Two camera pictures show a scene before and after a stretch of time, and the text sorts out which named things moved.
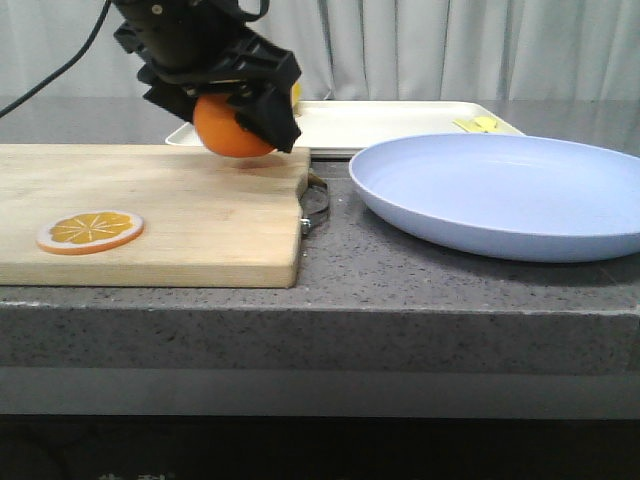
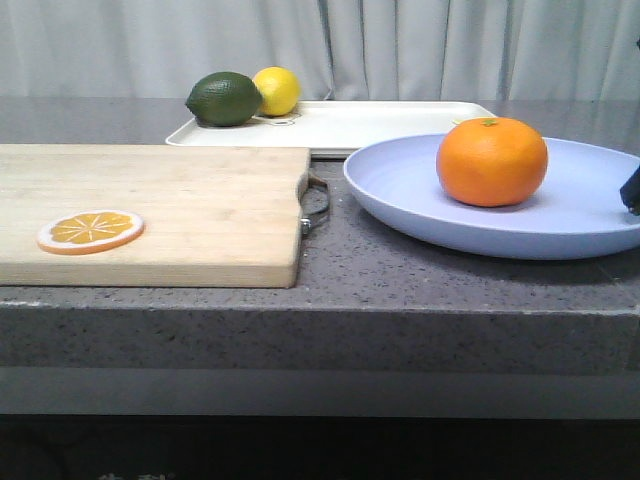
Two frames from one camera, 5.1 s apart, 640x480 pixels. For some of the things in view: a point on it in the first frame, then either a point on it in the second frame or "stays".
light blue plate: (521, 196) stays
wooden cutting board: (149, 215) stays
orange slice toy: (88, 232) stays
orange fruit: (219, 128) → (491, 162)
